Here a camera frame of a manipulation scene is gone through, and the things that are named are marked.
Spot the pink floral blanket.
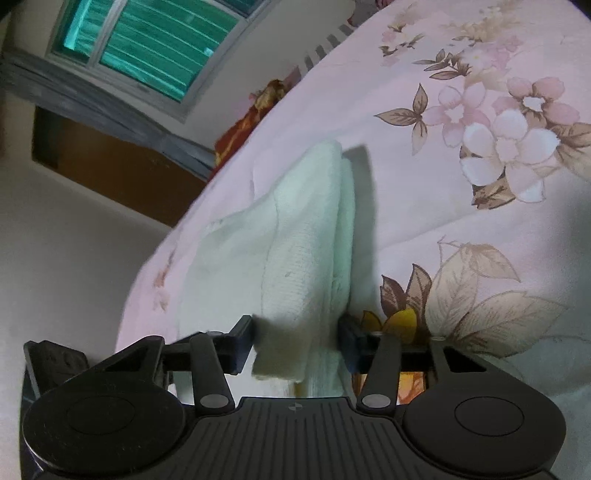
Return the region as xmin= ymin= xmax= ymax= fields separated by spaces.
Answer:
xmin=115 ymin=0 xmax=591 ymax=409

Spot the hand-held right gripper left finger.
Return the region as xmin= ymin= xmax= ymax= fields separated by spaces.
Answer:
xmin=98 ymin=315 xmax=254 ymax=415

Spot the grey curtain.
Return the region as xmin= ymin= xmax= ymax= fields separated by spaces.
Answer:
xmin=0 ymin=50 xmax=219 ymax=184

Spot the window with green glass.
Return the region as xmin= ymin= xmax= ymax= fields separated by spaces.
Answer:
xmin=46 ymin=0 xmax=283 ymax=122

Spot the brown wooden door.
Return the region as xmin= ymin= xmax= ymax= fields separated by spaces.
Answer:
xmin=31 ymin=106 xmax=209 ymax=228

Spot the red patterned pillow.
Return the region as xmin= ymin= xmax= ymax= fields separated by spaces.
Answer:
xmin=213 ymin=79 xmax=302 ymax=168

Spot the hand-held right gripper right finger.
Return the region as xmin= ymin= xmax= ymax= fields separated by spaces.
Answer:
xmin=338 ymin=315 xmax=498 ymax=413

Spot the pale green towel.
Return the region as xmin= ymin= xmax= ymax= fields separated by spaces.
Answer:
xmin=178 ymin=141 xmax=359 ymax=400

